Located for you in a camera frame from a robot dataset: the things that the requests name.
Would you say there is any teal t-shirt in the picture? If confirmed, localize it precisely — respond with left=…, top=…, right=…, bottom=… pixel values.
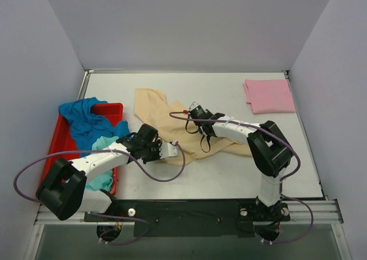
left=85, top=136, right=119, bottom=192

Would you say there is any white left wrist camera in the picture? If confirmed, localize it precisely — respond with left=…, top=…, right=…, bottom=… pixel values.
left=159, top=142, right=179, bottom=160

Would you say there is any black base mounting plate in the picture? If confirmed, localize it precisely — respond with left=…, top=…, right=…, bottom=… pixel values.
left=84, top=199, right=290, bottom=238

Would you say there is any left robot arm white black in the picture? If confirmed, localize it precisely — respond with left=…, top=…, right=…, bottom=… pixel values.
left=36, top=124, right=161, bottom=221

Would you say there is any cream yellow t-shirt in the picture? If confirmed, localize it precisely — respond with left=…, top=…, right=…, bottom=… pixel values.
left=134, top=88, right=252, bottom=164

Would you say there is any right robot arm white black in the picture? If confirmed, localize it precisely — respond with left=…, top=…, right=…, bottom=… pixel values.
left=189, top=105, right=294, bottom=219

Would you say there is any aluminium rail frame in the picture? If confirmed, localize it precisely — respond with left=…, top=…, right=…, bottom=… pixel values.
left=34, top=69, right=345, bottom=260

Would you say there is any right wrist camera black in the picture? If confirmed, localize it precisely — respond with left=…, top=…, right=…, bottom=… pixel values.
left=189, top=102, right=206, bottom=119

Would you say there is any blue t-shirt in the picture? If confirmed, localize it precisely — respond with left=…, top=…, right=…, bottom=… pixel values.
left=58, top=97, right=130, bottom=151

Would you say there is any folded pink t-shirt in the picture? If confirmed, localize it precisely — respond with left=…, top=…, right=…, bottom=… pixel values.
left=243, top=79, right=296, bottom=114

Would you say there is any red plastic bin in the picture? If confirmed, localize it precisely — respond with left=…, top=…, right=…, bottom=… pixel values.
left=40, top=103, right=123, bottom=183

